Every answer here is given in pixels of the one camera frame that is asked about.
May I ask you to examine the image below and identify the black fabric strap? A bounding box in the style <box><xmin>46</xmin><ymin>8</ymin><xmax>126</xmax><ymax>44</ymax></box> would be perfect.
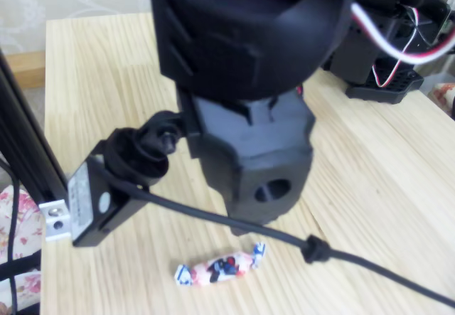
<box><xmin>0</xmin><ymin>251</ymin><xmax>42</xmax><ymax>281</ymax></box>

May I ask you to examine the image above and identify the black camera cable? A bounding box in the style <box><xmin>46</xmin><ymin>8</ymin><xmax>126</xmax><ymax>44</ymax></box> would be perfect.
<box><xmin>102</xmin><ymin>172</ymin><xmax>455</xmax><ymax>311</ymax></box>

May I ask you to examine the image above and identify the floral fabric cushion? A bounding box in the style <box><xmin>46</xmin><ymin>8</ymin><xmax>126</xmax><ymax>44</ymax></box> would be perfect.
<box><xmin>0</xmin><ymin>186</ymin><xmax>43</xmax><ymax>315</ymax></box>
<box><xmin>428</xmin><ymin>82</ymin><xmax>455</xmax><ymax>117</ymax></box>

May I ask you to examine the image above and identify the thin black cable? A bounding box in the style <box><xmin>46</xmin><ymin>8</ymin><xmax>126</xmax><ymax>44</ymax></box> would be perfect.
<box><xmin>0</xmin><ymin>158</ymin><xmax>19</xmax><ymax>315</ymax></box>

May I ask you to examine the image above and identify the candy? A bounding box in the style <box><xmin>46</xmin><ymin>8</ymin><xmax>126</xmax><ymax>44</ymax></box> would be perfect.
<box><xmin>173</xmin><ymin>242</ymin><xmax>268</xmax><ymax>288</ymax></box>

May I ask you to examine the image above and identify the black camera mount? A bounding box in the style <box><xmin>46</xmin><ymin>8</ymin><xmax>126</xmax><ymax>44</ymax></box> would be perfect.
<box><xmin>94</xmin><ymin>110</ymin><xmax>186</xmax><ymax>188</ymax></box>

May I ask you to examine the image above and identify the black aluminium mast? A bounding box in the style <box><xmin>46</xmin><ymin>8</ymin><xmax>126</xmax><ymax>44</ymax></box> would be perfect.
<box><xmin>0</xmin><ymin>46</ymin><xmax>69</xmax><ymax>204</ymax></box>

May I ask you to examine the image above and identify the wooden baseboard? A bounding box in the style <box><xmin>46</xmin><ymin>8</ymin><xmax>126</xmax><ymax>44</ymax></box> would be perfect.
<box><xmin>5</xmin><ymin>51</ymin><xmax>47</xmax><ymax>89</ymax></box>

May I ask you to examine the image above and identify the aluminium corner bracket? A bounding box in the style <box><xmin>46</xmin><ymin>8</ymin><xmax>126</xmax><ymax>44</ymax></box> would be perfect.
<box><xmin>38</xmin><ymin>199</ymin><xmax>73</xmax><ymax>244</ymax></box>

